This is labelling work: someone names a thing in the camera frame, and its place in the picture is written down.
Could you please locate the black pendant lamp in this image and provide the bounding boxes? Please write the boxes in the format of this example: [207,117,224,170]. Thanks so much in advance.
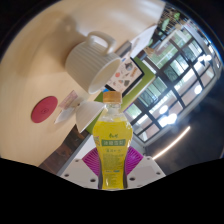
[158,113,178,128]
[158,104,169,116]

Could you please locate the yellow drink bottle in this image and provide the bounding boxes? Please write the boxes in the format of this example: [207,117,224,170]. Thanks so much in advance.
[92,90,134,191]

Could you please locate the white ribbed mug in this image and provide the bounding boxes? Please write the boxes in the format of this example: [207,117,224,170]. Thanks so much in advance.
[64,30,122,95]

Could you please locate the white bowl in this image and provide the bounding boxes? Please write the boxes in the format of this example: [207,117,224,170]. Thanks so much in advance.
[75,100,107,134]

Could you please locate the long linear ceiling light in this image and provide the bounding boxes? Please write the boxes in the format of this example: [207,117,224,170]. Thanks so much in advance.
[151,125,192,161]

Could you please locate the small pink packet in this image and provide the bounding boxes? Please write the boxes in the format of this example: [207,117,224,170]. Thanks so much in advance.
[58,89,79,110]

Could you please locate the wooden chairs with green seats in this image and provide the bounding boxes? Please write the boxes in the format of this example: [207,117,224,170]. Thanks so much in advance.
[156,11,183,31]

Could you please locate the white paper sheets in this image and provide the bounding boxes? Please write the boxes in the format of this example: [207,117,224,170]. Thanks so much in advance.
[129,24,158,58]

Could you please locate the flat round red coaster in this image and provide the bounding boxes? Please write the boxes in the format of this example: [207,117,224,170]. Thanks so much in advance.
[30,95,59,124]

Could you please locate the black sticker-covered laptop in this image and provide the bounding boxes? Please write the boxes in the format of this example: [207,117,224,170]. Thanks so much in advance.
[104,56,146,98]

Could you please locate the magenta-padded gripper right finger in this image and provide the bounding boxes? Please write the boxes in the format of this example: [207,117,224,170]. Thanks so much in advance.
[124,145,167,189]

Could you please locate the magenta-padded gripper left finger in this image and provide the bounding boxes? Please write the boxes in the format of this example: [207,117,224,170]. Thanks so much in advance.
[60,147,101,189]

